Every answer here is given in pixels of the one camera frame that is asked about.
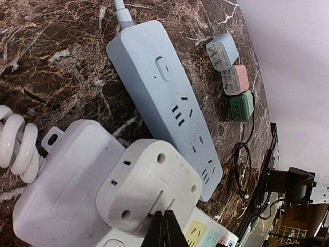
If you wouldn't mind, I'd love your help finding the blue power strip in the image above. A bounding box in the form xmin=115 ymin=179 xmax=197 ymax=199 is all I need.
xmin=106 ymin=0 xmax=224 ymax=203

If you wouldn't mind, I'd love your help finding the white long power strip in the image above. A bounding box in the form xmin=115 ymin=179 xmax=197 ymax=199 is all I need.
xmin=1 ymin=105 xmax=238 ymax=246

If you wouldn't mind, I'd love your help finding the black charging cable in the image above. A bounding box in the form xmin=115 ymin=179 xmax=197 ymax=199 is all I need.
xmin=233 ymin=91 xmax=257 ymax=199

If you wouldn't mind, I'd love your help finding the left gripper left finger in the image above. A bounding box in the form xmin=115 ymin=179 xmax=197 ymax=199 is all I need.
xmin=141 ymin=211 xmax=165 ymax=247

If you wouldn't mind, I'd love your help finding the white square adapter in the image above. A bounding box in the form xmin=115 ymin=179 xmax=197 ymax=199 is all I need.
xmin=96 ymin=139 xmax=202 ymax=238

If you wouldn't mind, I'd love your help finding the pink charger plug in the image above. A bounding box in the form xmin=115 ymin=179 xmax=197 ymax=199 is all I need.
xmin=221 ymin=65 xmax=249 ymax=96

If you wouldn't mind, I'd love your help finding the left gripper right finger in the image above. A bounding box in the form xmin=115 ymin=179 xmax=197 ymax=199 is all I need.
xmin=164 ymin=210 xmax=188 ymax=247

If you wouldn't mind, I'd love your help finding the blue charger plug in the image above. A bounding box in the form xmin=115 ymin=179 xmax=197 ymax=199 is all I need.
xmin=205 ymin=33 xmax=239 ymax=72

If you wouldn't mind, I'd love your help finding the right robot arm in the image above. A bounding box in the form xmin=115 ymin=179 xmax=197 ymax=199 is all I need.
xmin=267 ymin=167 xmax=328 ymax=205

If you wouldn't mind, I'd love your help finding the green charger plug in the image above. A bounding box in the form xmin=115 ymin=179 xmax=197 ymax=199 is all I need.
xmin=229 ymin=90 xmax=254 ymax=122

